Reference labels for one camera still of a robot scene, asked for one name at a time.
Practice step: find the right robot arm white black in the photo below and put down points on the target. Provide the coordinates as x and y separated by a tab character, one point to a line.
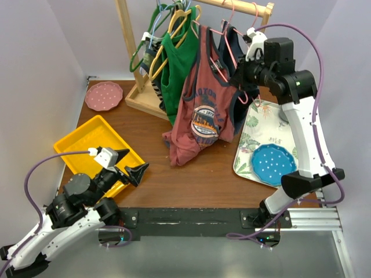
297	93

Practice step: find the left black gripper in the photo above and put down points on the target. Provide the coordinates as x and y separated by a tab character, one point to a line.
135	174

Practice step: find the green tank top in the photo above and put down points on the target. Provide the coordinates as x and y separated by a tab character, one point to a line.
180	60

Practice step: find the green hanger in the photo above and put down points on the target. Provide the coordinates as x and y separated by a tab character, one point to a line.
148	39

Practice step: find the red tank top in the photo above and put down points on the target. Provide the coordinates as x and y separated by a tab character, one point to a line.
205	110

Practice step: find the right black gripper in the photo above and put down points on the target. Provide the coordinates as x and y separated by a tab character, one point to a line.
240	77

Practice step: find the pink dotted plate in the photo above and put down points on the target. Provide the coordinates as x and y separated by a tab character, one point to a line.
104	96

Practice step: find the yellow plastic tray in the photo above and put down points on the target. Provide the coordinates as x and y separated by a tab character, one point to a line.
96	132

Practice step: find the leaf pattern tray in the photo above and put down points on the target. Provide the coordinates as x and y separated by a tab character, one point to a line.
262	126

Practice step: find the blue dotted plate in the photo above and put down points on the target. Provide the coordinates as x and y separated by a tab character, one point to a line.
270	162

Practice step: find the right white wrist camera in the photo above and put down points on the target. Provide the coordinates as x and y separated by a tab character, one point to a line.
256	48

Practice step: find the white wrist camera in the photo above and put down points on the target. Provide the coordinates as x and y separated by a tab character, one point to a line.
256	48
106	157

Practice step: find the grey mug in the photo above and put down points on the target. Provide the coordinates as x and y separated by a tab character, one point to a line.
282	115

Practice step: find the pink wire hanger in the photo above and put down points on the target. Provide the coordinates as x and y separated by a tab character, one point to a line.
255	14
221	33

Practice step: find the wooden clothes rack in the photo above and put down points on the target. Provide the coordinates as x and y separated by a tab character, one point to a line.
142	96

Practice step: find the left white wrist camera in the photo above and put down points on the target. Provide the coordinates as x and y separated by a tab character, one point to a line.
106	157

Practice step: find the black mounting base plate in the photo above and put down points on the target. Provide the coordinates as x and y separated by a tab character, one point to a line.
188	222

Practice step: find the light blue hanger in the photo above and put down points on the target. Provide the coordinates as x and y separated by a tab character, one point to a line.
184	5

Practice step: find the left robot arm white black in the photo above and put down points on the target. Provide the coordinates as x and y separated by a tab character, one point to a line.
82	208

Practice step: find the navy blue tank top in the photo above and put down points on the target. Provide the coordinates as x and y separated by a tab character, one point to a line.
239	110

